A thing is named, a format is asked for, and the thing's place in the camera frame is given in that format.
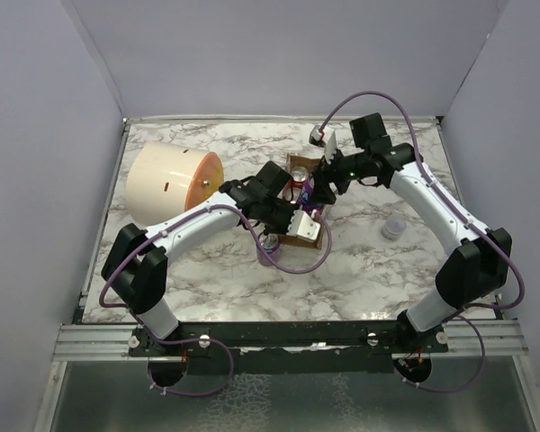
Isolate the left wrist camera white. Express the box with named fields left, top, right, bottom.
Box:
left=286, top=210, right=321, bottom=242

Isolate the purple cable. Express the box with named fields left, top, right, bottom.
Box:
left=319, top=91, right=526, bottom=392
left=99, top=204, right=334, bottom=397

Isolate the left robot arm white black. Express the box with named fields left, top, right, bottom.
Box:
left=102, top=162, right=306, bottom=356

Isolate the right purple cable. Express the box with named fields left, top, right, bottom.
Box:
left=319, top=91, right=526, bottom=392

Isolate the red cola can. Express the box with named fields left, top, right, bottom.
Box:
left=290, top=166, right=311, bottom=188

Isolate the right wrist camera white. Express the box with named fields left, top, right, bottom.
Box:
left=309, top=126, right=338, bottom=165

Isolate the black front mounting rail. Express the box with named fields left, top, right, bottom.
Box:
left=129, top=320, right=447, bottom=375

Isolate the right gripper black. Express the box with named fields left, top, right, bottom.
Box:
left=309, top=143, right=369, bottom=204

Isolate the jute canvas tote bag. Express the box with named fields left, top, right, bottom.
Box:
left=279, top=153, right=329, bottom=250

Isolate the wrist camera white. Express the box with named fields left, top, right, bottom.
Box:
left=286, top=210, right=321, bottom=242
left=309, top=126, right=338, bottom=165

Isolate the beige round box orange lid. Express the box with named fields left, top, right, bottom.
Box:
left=125, top=141, right=224, bottom=226

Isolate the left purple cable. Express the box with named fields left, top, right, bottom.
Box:
left=99, top=204, right=334, bottom=397

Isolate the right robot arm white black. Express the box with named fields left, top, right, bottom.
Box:
left=309, top=113, right=512, bottom=352

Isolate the purple Fanta can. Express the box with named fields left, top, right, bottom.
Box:
left=298, top=176, right=320, bottom=211

